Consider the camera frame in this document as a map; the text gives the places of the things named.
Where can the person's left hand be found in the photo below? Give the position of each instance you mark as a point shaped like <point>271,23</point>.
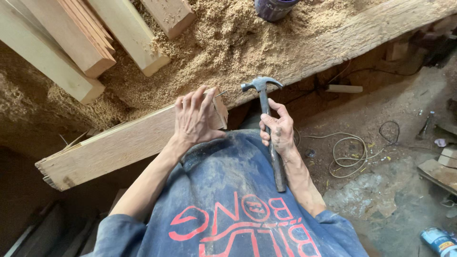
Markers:
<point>194,121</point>

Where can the person's right hand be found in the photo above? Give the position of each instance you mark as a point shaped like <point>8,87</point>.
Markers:
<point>284,134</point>

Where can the steel claw hammer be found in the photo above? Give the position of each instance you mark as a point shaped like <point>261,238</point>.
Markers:
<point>265,103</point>

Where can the thin steel nail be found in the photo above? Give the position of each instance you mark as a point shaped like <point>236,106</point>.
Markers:
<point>220,94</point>

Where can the long wooden board frame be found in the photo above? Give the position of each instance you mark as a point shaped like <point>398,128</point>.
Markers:
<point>125,146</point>

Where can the small round metal lid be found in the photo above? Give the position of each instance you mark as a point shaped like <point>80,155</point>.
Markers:
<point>310,153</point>

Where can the small pale wood offcut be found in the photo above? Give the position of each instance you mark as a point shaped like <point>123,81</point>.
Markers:
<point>343,89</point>

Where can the heap of sawdust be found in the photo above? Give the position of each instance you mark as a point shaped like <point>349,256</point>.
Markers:
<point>228,42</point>

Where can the blue printed shirt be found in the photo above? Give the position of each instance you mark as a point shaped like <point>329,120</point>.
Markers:
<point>228,200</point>

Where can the pale square wooden beam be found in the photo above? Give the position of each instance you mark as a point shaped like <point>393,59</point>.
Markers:
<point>132,35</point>

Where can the short reddish wooden block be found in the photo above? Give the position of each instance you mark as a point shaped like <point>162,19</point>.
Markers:
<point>171,14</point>

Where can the rough wooden workbench beam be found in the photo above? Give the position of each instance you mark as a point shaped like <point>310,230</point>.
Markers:
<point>357,39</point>

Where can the purple plastic bucket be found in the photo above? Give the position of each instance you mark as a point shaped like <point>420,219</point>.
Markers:
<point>273,9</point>

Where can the reddish wooden plank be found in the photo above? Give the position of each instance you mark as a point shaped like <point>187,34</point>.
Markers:
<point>78,46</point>

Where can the dusty hand tool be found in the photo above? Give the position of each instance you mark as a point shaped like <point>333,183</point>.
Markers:
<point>425,125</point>

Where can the bundle of thin wooden slats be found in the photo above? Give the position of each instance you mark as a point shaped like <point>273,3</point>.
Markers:
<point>91,21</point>

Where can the pink scrap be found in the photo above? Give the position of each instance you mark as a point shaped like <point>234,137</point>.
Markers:
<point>440,142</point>

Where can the flat wooden scrap board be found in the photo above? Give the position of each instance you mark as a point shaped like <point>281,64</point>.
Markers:
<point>437,175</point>

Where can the small wooden scrap block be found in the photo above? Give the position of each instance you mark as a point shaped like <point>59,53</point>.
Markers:
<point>448,157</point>

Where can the wide pale wooden plank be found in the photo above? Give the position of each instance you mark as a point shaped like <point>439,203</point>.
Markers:
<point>43,53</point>

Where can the blue tin can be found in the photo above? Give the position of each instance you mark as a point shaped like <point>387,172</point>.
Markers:
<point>437,241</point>

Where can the grey dusty boards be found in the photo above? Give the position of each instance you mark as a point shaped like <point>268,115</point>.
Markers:
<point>39,232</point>

